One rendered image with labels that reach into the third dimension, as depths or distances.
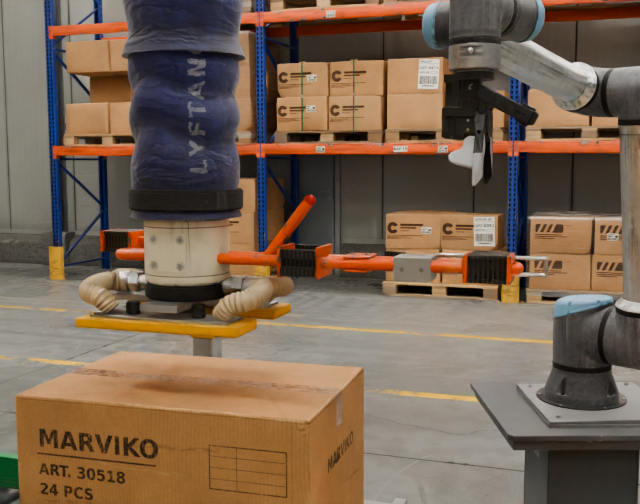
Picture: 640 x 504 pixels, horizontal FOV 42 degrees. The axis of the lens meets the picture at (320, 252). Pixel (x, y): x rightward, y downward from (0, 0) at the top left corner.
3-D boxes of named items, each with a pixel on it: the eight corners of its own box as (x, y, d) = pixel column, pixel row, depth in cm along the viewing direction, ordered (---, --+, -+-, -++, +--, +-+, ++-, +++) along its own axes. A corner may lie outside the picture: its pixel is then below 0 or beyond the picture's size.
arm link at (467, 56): (503, 48, 152) (496, 40, 143) (502, 75, 152) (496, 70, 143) (453, 50, 154) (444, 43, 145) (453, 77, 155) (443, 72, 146)
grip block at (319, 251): (275, 277, 159) (275, 246, 158) (293, 271, 168) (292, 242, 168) (317, 279, 156) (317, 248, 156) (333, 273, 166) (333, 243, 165)
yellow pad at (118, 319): (74, 327, 163) (73, 302, 162) (103, 318, 172) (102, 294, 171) (236, 339, 152) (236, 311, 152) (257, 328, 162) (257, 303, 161)
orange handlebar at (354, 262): (65, 261, 175) (64, 244, 175) (139, 247, 204) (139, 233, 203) (521, 281, 147) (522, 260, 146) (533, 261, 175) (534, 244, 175)
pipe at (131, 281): (80, 307, 164) (79, 278, 163) (144, 289, 188) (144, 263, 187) (241, 317, 154) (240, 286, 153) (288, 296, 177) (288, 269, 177)
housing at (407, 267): (392, 281, 154) (392, 256, 153) (400, 276, 160) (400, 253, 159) (430, 283, 151) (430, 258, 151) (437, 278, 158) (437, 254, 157)
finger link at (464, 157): (446, 186, 145) (452, 143, 150) (481, 186, 144) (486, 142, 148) (444, 175, 143) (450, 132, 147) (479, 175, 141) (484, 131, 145)
